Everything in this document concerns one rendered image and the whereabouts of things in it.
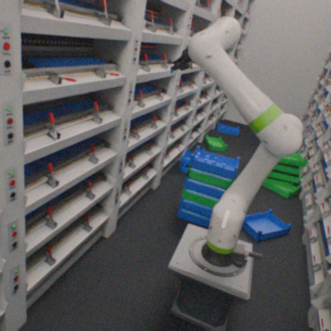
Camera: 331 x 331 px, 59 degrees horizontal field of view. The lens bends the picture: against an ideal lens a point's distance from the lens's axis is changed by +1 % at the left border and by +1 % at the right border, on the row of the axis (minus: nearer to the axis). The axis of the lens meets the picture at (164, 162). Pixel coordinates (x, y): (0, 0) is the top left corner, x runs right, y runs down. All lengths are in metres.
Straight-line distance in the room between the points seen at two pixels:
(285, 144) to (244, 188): 0.35
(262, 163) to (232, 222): 0.27
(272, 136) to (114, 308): 1.00
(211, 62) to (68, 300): 1.17
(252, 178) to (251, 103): 0.38
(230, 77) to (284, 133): 0.26
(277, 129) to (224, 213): 0.39
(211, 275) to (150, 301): 0.38
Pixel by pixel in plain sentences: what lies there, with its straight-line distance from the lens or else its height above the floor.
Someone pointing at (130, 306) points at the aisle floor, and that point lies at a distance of 1.51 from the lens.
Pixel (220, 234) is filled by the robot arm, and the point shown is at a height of 0.46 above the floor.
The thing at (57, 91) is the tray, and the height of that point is 0.92.
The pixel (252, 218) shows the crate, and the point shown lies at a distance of 2.31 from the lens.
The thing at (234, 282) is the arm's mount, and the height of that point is 0.31.
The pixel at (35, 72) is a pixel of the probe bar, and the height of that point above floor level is 0.97.
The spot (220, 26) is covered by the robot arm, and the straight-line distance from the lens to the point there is 1.16.
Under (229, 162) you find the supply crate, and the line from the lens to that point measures 2.05.
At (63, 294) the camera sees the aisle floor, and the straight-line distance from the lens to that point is 1.54.
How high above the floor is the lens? 1.17
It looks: 24 degrees down
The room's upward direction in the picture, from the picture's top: 11 degrees clockwise
